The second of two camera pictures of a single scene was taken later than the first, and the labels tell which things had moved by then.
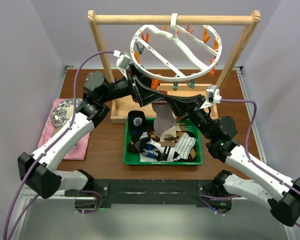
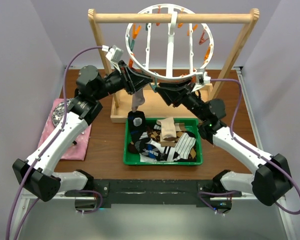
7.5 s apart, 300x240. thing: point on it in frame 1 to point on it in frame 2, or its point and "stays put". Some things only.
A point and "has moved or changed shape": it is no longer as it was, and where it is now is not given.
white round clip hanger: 176,52 has moved or changed shape
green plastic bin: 190,124 stays put
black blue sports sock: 138,125 stays put
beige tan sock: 167,139 stays put
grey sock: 164,118 has moved or changed shape
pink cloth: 80,150 stays put
